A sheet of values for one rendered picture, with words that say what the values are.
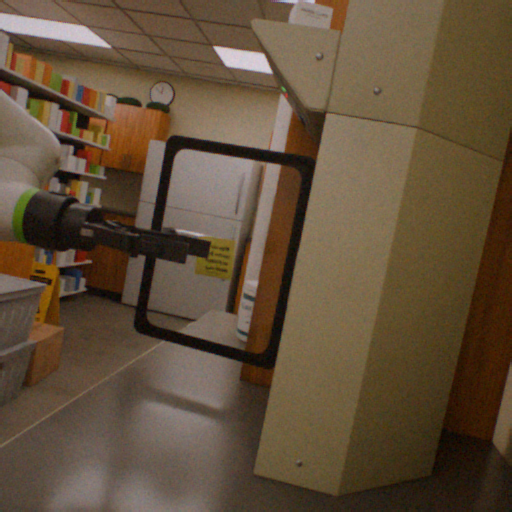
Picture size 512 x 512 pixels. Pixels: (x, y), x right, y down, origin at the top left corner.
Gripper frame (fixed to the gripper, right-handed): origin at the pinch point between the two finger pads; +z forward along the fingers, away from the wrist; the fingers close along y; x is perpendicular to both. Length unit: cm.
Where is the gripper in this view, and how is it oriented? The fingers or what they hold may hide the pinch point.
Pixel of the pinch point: (192, 250)
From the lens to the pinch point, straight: 85.7
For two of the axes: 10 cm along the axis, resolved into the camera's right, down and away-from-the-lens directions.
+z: 9.7, 2.0, -1.4
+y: 1.5, -0.5, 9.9
